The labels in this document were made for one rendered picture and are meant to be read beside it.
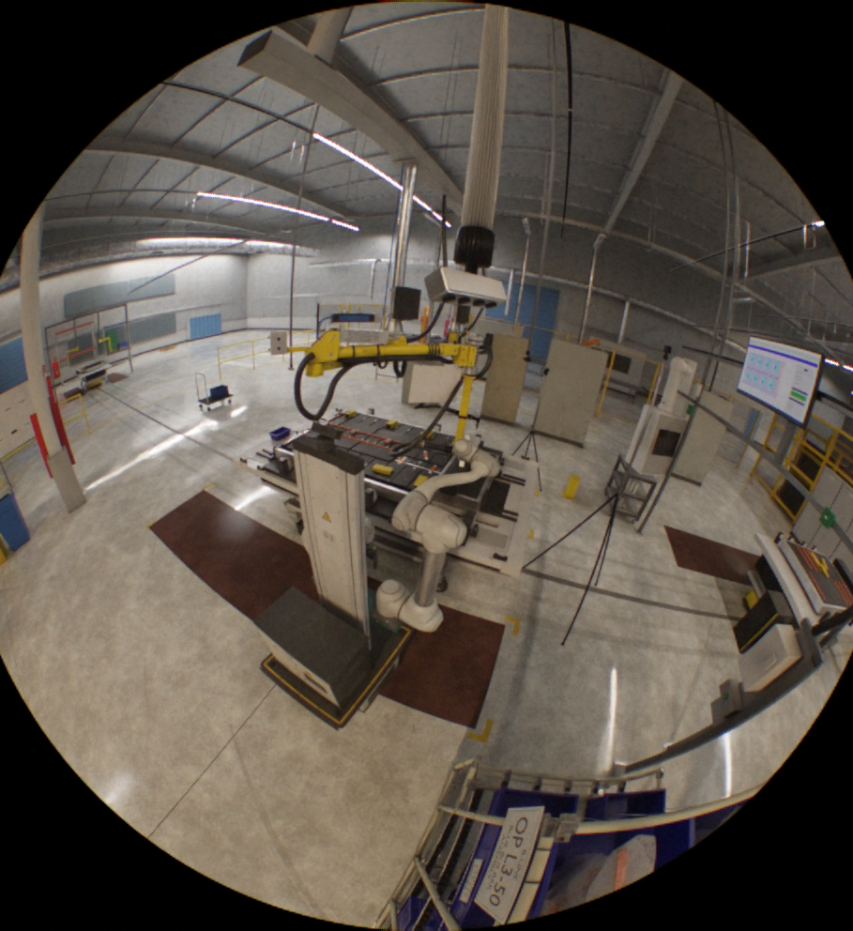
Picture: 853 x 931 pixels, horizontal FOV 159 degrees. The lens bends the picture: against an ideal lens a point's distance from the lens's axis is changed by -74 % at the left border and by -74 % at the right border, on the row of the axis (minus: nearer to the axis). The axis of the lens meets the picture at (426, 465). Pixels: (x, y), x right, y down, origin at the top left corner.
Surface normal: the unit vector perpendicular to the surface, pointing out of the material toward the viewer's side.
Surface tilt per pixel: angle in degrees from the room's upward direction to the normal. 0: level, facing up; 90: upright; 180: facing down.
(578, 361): 90
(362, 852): 0
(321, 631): 0
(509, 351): 90
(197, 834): 0
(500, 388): 90
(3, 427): 90
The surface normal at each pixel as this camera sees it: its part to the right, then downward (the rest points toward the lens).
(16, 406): 0.96, 0.22
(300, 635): 0.11, -0.87
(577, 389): -0.37, 0.43
